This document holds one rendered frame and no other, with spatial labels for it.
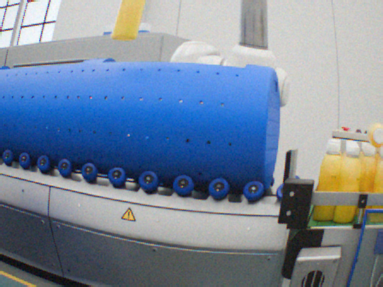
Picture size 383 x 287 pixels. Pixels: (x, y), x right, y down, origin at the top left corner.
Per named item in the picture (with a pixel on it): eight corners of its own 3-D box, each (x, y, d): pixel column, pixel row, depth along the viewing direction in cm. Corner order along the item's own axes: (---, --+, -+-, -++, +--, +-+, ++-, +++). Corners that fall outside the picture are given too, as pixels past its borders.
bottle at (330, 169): (309, 218, 151) (319, 148, 150) (332, 217, 151) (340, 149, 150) (315, 222, 144) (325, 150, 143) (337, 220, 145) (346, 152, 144)
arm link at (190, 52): (171, 105, 238) (181, 43, 237) (226, 113, 232) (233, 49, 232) (153, 101, 222) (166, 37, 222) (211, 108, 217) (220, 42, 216)
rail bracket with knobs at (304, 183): (280, 223, 146) (287, 177, 145) (309, 223, 144) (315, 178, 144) (274, 231, 136) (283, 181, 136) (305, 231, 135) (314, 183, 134)
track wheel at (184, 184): (175, 177, 158) (174, 172, 156) (197, 179, 157) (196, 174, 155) (171, 195, 155) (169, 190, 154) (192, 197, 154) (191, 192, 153)
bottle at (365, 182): (374, 214, 150) (381, 154, 149) (359, 218, 147) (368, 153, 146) (362, 212, 156) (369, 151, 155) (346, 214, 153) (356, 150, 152)
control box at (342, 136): (330, 162, 191) (332, 127, 190) (378, 166, 186) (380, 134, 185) (329, 165, 181) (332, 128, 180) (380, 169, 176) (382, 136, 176)
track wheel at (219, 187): (211, 180, 156) (209, 175, 155) (232, 182, 155) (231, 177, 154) (206, 198, 154) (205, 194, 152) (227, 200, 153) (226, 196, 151)
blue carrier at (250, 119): (0, 152, 195) (9, 69, 194) (273, 187, 175) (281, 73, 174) (-33, 153, 167) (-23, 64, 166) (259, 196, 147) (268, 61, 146)
